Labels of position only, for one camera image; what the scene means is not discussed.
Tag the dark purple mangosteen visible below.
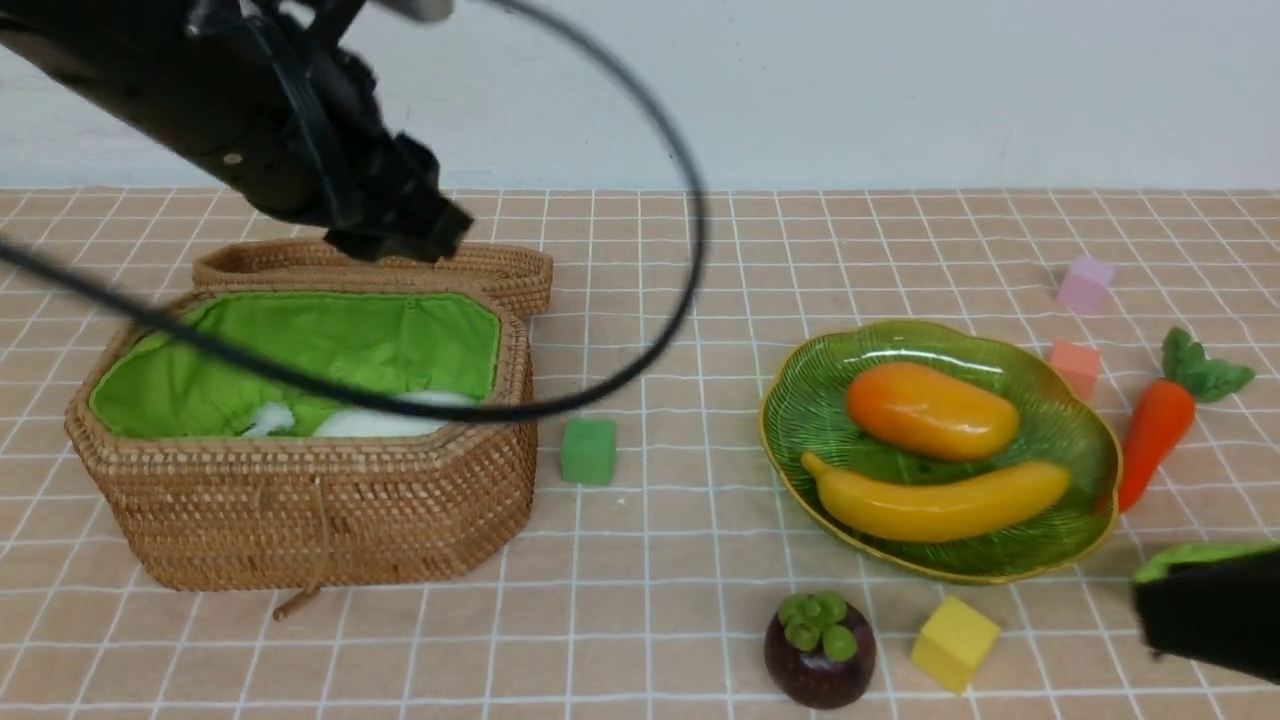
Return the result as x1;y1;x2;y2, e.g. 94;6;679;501
763;591;878;711

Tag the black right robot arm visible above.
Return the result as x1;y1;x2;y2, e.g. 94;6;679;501
1132;543;1279;684

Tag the green glass leaf plate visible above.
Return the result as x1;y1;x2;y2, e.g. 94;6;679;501
758;319;1123;584

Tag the orange foam cube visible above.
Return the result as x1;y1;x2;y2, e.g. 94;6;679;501
1048;340;1102;401

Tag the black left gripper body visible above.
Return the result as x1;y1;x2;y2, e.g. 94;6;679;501
324;133;474;263

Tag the black cable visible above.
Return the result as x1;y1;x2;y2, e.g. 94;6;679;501
0;0;709;423

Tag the woven wicker basket green lining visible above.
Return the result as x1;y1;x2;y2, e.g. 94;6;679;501
65;284;538;593

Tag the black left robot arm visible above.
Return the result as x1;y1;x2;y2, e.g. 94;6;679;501
3;1;474;263

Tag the green foam cube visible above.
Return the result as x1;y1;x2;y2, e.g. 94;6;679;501
559;416;617;487

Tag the orange plastic carrot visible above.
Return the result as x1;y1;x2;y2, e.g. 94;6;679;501
1117;327;1256;514

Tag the woven wicker basket lid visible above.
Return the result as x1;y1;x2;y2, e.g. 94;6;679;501
191;238;554;318

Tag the yellow foam cube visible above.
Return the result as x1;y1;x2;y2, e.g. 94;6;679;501
909;596;1002;694

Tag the yellow plastic banana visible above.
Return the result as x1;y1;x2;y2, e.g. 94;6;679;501
800;452;1071;544

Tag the orange yellow plastic mango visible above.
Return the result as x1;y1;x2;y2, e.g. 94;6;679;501
845;361;1021;462

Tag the pink foam cube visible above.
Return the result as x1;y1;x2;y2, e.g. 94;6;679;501
1056;255;1116;315

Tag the green plastic cucumber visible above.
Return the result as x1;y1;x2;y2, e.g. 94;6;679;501
1133;543;1279;584

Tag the white plastic radish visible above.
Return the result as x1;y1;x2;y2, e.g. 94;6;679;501
239;391;477;438

